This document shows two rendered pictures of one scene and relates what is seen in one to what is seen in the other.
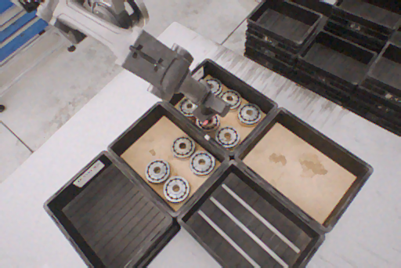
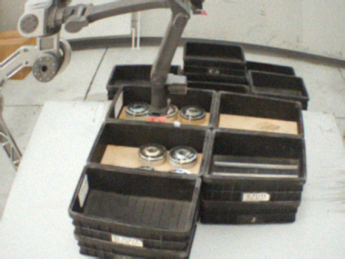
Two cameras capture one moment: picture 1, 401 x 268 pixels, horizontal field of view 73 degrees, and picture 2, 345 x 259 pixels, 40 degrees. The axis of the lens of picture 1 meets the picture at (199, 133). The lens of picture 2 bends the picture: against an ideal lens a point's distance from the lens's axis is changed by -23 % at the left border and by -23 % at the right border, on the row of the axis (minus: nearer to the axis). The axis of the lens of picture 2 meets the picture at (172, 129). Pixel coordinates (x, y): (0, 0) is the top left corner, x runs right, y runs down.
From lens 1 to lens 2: 157 cm
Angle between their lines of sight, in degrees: 43
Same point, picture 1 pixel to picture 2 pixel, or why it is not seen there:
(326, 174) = (280, 127)
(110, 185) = (104, 203)
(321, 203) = not seen: hidden behind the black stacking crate
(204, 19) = not seen: hidden behind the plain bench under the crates
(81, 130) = (25, 199)
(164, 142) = (127, 160)
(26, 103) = not seen: outside the picture
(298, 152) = (252, 124)
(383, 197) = (316, 141)
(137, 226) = (162, 217)
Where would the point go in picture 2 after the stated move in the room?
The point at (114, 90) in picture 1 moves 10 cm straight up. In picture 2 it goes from (31, 163) to (28, 144)
